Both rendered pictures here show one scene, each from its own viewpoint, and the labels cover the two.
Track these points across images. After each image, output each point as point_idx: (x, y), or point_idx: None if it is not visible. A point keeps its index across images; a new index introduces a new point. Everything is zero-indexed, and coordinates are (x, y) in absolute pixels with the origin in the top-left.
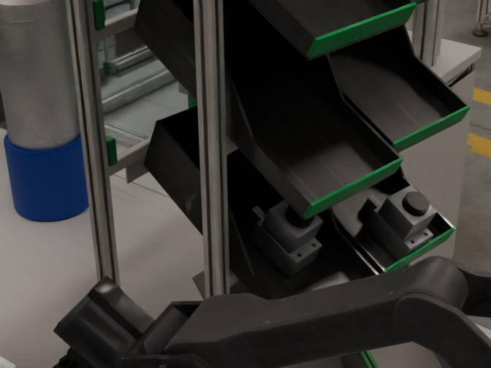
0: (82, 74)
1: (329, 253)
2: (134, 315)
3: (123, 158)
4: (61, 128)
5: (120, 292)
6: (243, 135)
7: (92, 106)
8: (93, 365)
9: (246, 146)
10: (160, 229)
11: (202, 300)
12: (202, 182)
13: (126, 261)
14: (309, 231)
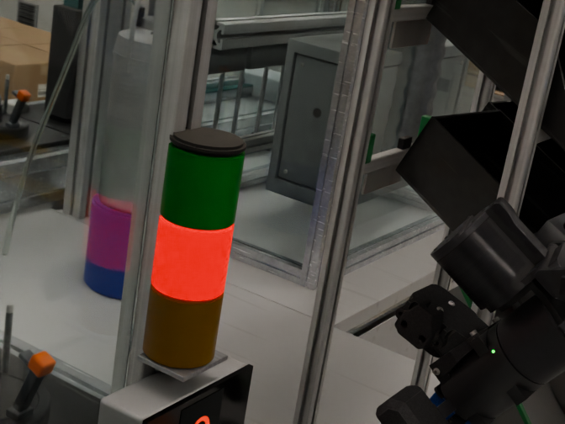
0: (374, 50)
1: None
2: (532, 239)
3: (373, 161)
4: None
5: (515, 214)
6: (562, 121)
7: (372, 88)
8: (479, 290)
9: (562, 134)
10: (256, 323)
11: (323, 393)
12: (507, 169)
13: (227, 347)
14: None
